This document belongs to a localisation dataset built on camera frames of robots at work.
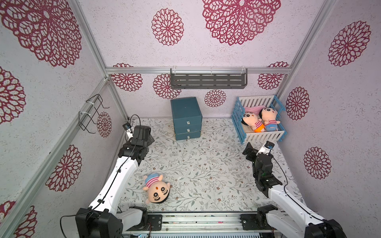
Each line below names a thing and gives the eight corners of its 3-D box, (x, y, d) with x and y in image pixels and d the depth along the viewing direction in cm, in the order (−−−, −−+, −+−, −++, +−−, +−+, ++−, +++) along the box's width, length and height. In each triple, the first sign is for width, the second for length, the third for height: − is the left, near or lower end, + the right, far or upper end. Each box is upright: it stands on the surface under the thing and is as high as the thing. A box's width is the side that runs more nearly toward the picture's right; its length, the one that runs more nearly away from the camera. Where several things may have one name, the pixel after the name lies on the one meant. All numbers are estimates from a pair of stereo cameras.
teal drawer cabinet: (172, 141, 109) (168, 119, 91) (175, 114, 127) (172, 91, 110) (201, 141, 109) (203, 119, 91) (199, 114, 127) (201, 91, 110)
